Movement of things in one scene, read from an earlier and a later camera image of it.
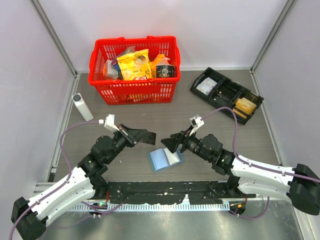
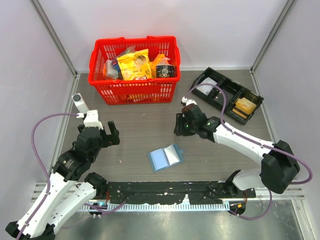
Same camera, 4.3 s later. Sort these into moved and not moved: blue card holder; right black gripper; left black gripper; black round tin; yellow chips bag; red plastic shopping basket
Moved: left black gripper; right black gripper
Not moved: black round tin; yellow chips bag; blue card holder; red plastic shopping basket
